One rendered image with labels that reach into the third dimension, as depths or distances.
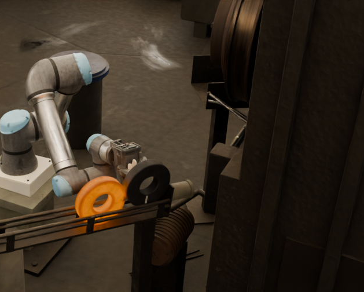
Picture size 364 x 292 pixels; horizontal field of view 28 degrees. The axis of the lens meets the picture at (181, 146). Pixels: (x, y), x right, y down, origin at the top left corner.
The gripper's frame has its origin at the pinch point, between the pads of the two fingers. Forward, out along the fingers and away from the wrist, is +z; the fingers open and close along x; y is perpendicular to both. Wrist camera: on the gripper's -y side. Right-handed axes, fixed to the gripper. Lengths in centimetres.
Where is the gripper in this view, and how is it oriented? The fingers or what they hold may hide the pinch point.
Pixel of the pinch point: (146, 177)
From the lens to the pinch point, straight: 222.3
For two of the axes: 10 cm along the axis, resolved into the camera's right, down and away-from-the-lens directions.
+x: 8.4, -2.3, 4.9
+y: -0.6, -9.4, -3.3
